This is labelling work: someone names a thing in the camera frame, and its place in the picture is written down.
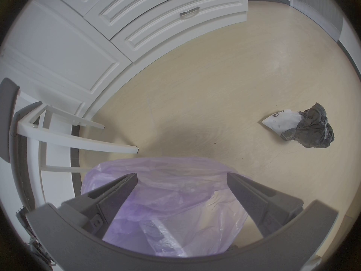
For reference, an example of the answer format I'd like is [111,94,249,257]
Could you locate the white wardrobe with drawers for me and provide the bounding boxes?
[0,0,249,123]

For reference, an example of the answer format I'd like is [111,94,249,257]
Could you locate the black plastic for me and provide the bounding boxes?
[281,102,335,149]

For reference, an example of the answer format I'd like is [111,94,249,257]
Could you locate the white chair grey cushions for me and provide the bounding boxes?
[0,78,139,174]

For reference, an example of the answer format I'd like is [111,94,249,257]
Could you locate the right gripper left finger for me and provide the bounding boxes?
[59,173,139,239]

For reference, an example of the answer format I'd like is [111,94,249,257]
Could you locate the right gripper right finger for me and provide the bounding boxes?
[226,172,304,238]

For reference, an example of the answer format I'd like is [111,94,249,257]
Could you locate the white trash bin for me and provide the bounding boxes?
[113,180,226,257]

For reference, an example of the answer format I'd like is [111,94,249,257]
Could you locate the purple plastic bag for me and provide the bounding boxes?
[81,156,254,257]

